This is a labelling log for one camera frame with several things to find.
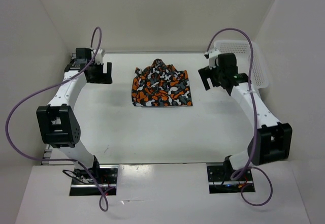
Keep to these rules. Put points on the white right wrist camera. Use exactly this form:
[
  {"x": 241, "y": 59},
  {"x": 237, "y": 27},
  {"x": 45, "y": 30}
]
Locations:
[{"x": 212, "y": 57}]

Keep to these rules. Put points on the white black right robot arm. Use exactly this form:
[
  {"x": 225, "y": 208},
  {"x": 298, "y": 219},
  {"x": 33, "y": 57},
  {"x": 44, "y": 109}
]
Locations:
[{"x": 271, "y": 138}]

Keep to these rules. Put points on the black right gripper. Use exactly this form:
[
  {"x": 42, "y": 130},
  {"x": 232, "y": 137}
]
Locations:
[{"x": 205, "y": 73}]

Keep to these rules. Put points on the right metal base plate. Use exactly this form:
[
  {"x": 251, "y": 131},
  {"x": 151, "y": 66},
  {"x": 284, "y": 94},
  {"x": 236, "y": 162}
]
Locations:
[{"x": 220, "y": 182}]

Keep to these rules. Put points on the white perforated plastic basket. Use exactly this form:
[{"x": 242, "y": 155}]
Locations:
[{"x": 241, "y": 50}]

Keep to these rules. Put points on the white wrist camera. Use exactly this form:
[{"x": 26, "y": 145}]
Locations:
[
  {"x": 212, "y": 57},
  {"x": 99, "y": 55}
]

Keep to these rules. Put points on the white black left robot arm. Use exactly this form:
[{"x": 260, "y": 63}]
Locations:
[{"x": 58, "y": 124}]

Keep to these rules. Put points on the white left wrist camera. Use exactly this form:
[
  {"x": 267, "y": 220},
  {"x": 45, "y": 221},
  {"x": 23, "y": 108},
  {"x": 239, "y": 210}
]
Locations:
[{"x": 99, "y": 55}]

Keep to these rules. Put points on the orange camouflage shorts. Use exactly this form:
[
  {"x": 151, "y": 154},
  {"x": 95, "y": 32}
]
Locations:
[{"x": 161, "y": 85}]

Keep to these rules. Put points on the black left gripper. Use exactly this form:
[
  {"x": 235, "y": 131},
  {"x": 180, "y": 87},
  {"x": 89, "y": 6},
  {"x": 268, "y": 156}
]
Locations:
[{"x": 104, "y": 78}]

